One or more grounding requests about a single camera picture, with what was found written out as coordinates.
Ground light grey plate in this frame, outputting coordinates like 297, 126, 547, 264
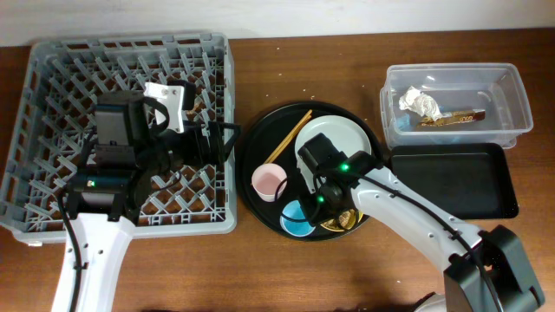
294, 115, 372, 169

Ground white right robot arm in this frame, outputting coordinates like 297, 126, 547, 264
295, 133, 545, 311

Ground clear plastic bin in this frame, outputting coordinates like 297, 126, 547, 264
380, 62, 534, 149

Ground grey plastic dishwasher rack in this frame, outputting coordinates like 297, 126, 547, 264
1, 33, 238, 246

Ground light blue plastic cup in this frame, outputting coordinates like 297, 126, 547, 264
280, 200, 315, 237

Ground gold snack wrapper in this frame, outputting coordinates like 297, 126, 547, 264
417, 109, 486, 128

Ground black rectangular tray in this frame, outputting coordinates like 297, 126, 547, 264
389, 143, 519, 220

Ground round black tray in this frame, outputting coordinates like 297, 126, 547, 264
235, 101, 383, 239

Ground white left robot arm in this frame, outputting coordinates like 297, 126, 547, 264
52, 91, 241, 311

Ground yellow bowl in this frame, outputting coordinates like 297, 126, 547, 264
321, 209, 363, 232

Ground pink plastic cup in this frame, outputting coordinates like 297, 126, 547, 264
251, 163, 287, 202

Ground crumpled white tissue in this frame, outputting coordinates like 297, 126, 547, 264
398, 87, 442, 120

